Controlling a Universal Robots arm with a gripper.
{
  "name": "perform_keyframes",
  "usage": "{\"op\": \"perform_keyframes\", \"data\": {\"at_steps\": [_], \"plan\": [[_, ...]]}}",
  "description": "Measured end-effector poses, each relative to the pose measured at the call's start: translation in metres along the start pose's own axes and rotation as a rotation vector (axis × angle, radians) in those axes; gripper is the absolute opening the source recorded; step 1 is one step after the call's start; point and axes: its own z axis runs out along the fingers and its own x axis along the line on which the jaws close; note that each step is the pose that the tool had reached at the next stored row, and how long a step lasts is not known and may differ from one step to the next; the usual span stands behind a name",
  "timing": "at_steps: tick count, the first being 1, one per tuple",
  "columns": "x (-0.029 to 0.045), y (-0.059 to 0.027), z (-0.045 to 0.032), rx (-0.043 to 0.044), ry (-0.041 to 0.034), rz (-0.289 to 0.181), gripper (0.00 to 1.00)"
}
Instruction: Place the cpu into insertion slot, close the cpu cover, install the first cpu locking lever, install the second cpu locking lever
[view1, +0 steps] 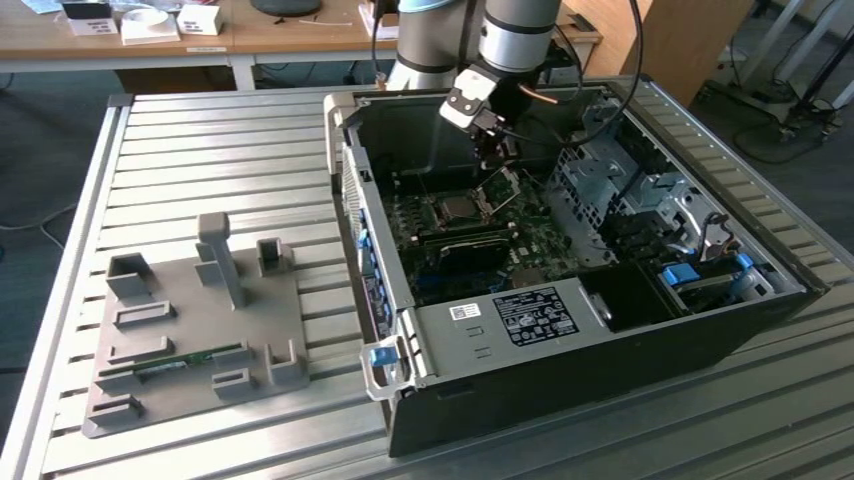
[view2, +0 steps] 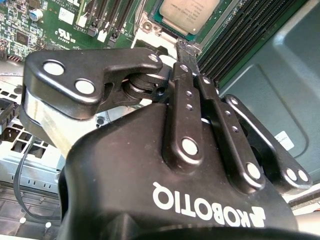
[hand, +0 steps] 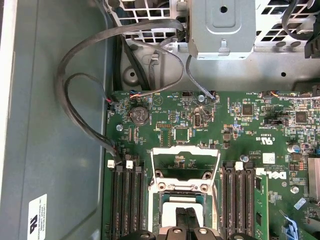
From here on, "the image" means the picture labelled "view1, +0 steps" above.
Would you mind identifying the black graphics card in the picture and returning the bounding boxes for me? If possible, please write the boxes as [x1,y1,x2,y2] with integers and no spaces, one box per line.
[432,238,514,282]

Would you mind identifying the green motherboard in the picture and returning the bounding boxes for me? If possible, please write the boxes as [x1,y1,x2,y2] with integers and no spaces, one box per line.
[380,167,619,307]

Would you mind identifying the silver metal drive cage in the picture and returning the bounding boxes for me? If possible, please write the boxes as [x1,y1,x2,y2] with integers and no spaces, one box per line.
[544,89,699,269]

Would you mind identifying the silver CPU chip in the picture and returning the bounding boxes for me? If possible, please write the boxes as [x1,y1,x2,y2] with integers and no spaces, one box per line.
[442,194,482,218]

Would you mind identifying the grey power supply unit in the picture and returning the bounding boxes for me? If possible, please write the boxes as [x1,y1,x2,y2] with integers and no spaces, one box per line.
[397,277,612,390]

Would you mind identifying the wooden cabinet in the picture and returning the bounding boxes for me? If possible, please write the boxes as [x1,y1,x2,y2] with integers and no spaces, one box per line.
[556,0,759,109]

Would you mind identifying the dark round object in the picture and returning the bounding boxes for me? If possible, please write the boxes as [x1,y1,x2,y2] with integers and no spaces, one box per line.
[249,0,325,17]

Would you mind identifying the black cable bundle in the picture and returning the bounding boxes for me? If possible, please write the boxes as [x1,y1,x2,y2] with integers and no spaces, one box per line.
[692,212,743,262]

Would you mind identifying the grey parts rack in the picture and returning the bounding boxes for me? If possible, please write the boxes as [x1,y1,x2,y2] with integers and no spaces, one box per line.
[79,212,313,440]

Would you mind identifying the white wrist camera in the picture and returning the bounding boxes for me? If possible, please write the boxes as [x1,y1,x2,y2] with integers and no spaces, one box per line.
[438,67,506,132]

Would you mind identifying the white cardboard box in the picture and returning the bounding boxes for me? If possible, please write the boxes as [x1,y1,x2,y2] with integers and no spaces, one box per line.
[357,2,401,42]

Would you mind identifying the green RAM stick on rack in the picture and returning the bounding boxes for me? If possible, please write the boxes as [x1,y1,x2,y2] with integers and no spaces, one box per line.
[129,342,243,376]

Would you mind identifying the black plastic bracket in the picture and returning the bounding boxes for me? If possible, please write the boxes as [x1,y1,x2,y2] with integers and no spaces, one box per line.
[603,209,676,262]

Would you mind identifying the white round holder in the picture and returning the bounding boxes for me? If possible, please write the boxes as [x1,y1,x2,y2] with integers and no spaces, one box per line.
[119,7,183,47]

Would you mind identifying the CPU socket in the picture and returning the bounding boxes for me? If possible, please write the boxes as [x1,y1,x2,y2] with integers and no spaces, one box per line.
[426,188,494,229]

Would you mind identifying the metal socket cover frame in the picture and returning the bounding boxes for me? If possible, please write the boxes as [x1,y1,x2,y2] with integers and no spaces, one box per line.
[471,167,526,216]

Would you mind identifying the open black PC case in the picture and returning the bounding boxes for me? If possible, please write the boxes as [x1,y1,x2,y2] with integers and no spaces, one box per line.
[321,73,836,459]

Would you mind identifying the white printed box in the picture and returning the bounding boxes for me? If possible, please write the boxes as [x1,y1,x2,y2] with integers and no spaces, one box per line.
[175,4,224,37]

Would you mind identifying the blue disk carrier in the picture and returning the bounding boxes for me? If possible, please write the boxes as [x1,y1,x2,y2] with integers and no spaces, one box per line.
[730,252,760,301]
[656,263,703,292]

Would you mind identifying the wooden desk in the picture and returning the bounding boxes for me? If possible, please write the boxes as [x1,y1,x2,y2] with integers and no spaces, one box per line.
[229,0,603,92]
[0,0,236,76]

